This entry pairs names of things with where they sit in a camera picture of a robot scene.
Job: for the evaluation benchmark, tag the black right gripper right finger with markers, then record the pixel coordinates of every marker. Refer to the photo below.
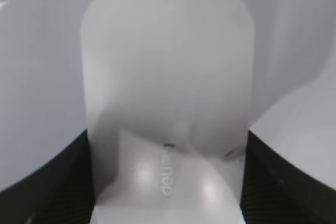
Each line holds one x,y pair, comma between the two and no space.
275,191

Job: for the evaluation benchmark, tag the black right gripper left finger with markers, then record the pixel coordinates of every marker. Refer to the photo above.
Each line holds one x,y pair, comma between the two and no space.
59,192

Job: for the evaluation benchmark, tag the white whiteboard eraser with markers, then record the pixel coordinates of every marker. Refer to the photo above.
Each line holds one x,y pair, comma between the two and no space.
167,90

